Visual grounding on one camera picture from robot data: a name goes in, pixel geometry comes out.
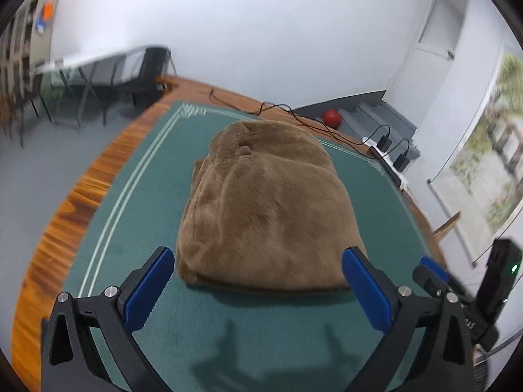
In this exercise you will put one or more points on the wooden stick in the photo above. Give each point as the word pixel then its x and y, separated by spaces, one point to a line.
pixel 447 224

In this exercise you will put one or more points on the brown fleece sweater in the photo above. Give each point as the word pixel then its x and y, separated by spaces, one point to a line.
pixel 269 212

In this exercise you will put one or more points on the red ball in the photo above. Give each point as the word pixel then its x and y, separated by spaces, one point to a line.
pixel 332 118

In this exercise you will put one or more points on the white door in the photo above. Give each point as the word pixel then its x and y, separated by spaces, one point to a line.
pixel 433 45

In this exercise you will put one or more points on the white power strip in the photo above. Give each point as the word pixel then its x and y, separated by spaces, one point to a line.
pixel 398 175

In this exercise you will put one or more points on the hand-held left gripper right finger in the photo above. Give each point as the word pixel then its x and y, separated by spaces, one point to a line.
pixel 367 294

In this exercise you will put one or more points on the wall scroll poster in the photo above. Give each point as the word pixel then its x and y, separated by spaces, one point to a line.
pixel 486 163

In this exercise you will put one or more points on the grey steps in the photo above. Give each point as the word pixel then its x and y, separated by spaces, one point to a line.
pixel 384 118

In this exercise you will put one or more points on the bookshelf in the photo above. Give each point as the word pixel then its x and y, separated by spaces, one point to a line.
pixel 24 49

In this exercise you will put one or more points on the black power adapter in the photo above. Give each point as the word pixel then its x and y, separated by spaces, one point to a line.
pixel 401 161
pixel 384 143

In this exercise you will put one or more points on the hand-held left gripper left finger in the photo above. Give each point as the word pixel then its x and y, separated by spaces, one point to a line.
pixel 149 290

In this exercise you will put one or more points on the white folding table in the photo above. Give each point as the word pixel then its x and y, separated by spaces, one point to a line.
pixel 81 59

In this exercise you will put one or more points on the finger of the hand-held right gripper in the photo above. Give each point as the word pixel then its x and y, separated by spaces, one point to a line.
pixel 433 271

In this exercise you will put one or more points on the black chair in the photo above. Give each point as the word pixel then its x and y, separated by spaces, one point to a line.
pixel 153 69

